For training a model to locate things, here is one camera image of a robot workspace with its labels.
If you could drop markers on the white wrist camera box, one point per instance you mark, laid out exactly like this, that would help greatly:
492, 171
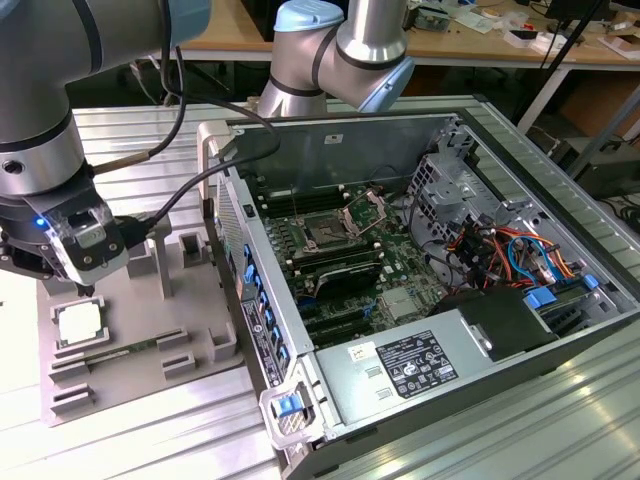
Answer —
90, 277

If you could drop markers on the green RAM stick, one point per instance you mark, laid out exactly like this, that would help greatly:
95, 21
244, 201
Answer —
125, 348

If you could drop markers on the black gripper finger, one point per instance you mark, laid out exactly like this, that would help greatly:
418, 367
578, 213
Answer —
85, 291

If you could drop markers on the black box under desk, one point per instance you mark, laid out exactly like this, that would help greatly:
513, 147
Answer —
610, 175

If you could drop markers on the white box with black inset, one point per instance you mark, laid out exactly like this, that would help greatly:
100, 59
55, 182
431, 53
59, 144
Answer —
542, 44

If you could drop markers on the small green circuit board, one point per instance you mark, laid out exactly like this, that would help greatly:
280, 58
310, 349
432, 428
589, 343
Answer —
432, 21

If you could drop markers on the grey parts rack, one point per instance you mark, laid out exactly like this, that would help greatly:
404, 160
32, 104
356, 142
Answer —
125, 300

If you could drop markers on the black RAM slot bank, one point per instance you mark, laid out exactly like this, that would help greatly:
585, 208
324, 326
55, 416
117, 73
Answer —
300, 200
335, 252

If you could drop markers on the black fan shroud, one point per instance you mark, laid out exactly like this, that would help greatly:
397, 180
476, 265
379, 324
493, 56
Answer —
500, 310

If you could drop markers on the small blue clip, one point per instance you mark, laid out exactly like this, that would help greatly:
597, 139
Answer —
590, 282

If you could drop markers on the tan cardboard piece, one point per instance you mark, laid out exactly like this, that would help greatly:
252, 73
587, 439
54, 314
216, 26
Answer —
620, 45

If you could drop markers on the black expansion card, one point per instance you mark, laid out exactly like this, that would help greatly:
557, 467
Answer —
350, 280

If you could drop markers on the silver square CPU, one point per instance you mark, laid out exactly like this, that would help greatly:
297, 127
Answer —
80, 324

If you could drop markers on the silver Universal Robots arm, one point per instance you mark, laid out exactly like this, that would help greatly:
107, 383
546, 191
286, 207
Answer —
30, 100

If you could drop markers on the silver power supply unit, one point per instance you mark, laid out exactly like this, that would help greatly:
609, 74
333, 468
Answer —
350, 390

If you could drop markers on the black monitor stand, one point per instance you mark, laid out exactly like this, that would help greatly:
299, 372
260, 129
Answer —
565, 10

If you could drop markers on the silver chipset heatsink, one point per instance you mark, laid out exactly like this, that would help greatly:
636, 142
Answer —
402, 302

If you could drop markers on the small grey taped camera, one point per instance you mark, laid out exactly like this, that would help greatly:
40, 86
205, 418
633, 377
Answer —
90, 235

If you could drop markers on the wooden desk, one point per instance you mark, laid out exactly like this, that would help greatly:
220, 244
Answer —
475, 44

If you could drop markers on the green motherboard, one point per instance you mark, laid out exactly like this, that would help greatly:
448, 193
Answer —
400, 270

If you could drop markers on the CPU socket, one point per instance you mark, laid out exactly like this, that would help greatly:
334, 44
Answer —
325, 231

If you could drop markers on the silver drive cage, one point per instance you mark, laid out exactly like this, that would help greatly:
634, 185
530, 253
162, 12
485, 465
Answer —
440, 192

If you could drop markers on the blue case latch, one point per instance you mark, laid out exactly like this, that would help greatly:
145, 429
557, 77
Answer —
291, 406

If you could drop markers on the open PC case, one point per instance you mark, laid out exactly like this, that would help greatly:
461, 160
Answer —
300, 150

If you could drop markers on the black expansion slot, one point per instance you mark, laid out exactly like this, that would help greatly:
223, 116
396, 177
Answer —
335, 316
342, 334

